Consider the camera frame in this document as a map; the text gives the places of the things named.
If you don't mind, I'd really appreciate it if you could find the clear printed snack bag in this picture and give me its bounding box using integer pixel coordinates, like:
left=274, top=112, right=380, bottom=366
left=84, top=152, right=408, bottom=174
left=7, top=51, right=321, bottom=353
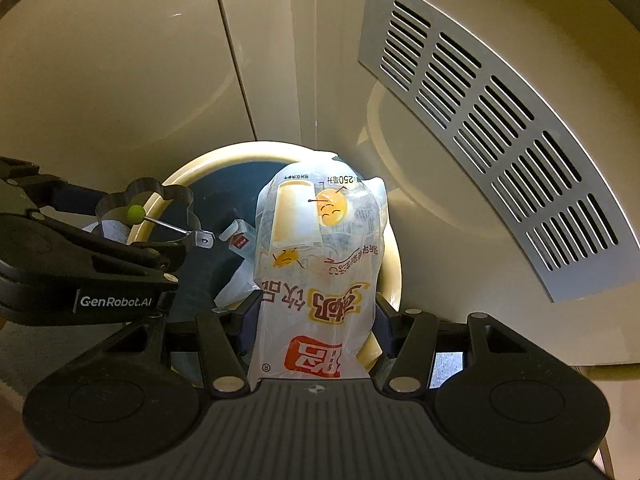
left=247, top=150, right=388, bottom=381

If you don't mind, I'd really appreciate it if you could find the beige rimmed trash bin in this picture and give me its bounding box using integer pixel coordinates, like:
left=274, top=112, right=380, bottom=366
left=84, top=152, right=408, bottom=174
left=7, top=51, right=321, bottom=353
left=127, top=141, right=403, bottom=372

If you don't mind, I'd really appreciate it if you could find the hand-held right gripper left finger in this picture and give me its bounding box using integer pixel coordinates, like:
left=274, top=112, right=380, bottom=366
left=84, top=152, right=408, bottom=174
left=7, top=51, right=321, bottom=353
left=100, top=290, right=264, bottom=394

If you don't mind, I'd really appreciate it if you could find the small red-white wrapper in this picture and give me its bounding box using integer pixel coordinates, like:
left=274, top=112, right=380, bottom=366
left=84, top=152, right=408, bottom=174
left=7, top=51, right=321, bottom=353
left=218, top=219, right=251, bottom=261

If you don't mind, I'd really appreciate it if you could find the flower shaped metal egg ring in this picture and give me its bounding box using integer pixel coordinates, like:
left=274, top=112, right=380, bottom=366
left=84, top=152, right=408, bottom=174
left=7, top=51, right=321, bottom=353
left=95, top=177, right=217, bottom=252

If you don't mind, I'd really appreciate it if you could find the grey vent grille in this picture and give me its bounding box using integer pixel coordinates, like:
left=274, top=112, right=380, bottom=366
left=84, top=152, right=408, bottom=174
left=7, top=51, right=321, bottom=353
left=357, top=0, right=640, bottom=304

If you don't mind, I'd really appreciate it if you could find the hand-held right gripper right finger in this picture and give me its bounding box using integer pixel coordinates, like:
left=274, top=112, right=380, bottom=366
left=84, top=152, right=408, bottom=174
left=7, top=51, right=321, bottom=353
left=372, top=292, right=543, bottom=394

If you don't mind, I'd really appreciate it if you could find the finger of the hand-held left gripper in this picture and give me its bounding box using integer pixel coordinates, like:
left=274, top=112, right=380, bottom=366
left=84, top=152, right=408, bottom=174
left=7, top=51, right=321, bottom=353
left=0, top=212, right=198, bottom=289
left=0, top=156, right=108, bottom=216

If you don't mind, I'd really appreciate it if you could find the clear plastic bag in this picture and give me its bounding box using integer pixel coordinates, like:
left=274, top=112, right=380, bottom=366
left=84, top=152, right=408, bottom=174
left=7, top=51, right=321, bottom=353
left=214, top=257, right=262, bottom=311

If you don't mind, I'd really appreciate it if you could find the beige cabinet corner post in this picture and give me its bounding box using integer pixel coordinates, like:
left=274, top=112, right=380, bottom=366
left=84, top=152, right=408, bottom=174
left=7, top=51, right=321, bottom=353
left=210, top=0, right=371, bottom=161

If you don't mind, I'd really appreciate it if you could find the vented beige cabinet door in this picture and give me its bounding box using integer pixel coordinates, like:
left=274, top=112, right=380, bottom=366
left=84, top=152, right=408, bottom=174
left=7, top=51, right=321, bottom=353
left=300, top=0, right=640, bottom=372

